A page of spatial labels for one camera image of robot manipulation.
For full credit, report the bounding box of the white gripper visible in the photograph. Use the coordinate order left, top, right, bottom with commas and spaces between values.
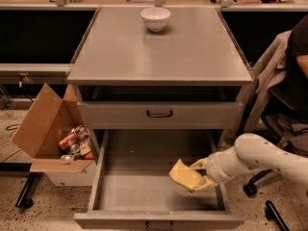
190, 152, 234, 192

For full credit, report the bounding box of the yellow sponge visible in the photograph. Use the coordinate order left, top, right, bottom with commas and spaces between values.
169, 159, 202, 192

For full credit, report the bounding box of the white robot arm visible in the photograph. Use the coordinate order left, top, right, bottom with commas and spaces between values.
191, 133, 308, 192

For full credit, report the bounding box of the open grey middle drawer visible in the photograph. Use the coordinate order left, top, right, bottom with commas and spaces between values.
74, 130, 244, 231

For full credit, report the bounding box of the grey drawer cabinet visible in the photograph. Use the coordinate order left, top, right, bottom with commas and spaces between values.
67, 6, 252, 132

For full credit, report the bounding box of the closed grey top drawer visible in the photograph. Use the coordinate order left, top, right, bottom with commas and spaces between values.
77, 101, 242, 129

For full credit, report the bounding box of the black office chair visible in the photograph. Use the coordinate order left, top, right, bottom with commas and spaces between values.
244, 84, 300, 195

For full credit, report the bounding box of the beige jacket on chair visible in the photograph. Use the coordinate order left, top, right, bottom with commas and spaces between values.
239, 31, 291, 133

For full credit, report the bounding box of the silver can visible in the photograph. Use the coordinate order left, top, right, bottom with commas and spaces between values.
61, 154, 74, 163

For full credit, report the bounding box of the red snack packet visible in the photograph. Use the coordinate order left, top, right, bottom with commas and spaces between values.
58, 132, 78, 149

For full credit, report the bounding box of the white ceramic bowl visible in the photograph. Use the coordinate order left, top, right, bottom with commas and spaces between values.
141, 7, 171, 32

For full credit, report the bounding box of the brown cardboard box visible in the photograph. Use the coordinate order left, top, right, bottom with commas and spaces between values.
12, 84, 93, 173

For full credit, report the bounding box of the black table leg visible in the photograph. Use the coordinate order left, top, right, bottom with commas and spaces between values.
15, 172, 39, 209

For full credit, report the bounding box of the black middle drawer handle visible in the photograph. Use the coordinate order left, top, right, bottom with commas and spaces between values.
145, 220, 173, 231

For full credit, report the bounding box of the black drawer handle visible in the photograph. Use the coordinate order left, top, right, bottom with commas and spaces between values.
145, 220, 173, 231
146, 110, 173, 118

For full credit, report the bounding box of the black top drawer handle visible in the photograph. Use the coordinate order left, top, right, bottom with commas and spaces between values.
146, 110, 173, 118

